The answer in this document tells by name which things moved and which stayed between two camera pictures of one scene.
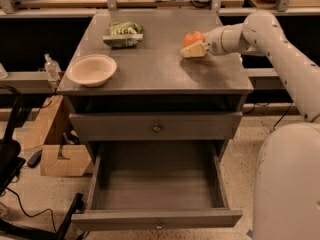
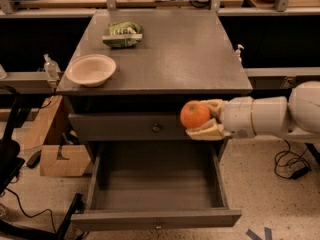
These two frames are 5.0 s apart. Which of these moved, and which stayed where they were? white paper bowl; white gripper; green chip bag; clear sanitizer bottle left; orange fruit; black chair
Moved: orange fruit; white gripper
Stayed: white paper bowl; green chip bag; black chair; clear sanitizer bottle left
